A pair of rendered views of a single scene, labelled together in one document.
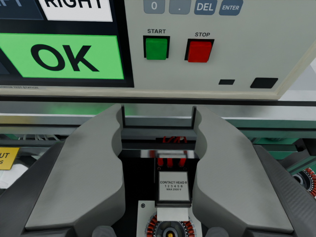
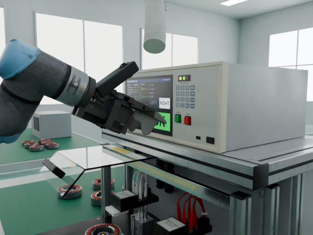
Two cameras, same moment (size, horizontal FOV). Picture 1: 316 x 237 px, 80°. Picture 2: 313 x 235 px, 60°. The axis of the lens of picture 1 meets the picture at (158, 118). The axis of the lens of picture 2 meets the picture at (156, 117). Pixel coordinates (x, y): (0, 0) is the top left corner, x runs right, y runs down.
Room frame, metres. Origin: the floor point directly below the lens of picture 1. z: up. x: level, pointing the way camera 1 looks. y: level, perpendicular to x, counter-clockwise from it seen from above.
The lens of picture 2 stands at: (-0.30, -0.56, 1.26)
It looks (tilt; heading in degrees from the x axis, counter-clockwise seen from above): 6 degrees down; 56
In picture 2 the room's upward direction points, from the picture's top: straight up
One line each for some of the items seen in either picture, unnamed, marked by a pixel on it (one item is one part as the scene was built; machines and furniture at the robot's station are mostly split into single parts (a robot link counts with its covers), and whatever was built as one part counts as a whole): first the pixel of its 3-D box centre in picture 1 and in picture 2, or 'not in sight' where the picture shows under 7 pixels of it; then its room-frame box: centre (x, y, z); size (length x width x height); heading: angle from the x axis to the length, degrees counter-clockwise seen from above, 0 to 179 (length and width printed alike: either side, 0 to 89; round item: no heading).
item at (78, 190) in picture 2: not in sight; (70, 191); (0.06, 0.73, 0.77); 0.11 x 0.11 x 0.04
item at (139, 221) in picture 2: not in sight; (142, 224); (0.16, 0.21, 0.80); 0.08 x 0.05 x 0.06; 92
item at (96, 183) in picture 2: not in sight; (103, 183); (0.24, 0.74, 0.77); 0.11 x 0.11 x 0.04
